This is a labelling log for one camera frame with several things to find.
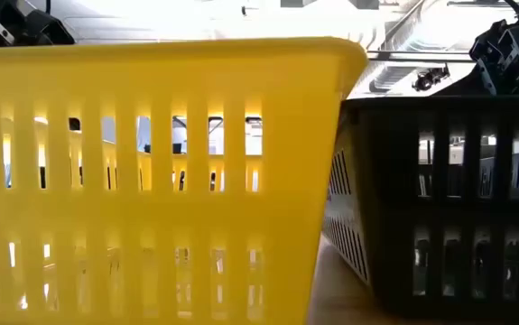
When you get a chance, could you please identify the black slotted plastic basket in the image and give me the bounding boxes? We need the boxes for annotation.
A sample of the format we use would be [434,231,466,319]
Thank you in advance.
[321,96,519,320]

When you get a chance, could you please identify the yellow slotted plastic basket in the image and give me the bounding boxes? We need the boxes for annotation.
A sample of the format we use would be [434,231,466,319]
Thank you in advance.
[0,36,369,325]

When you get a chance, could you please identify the grey metal rail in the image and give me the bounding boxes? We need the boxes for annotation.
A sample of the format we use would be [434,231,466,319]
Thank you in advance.
[366,50,475,63]

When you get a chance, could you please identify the small black fixture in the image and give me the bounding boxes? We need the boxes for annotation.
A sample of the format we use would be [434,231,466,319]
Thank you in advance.
[411,64,450,93]

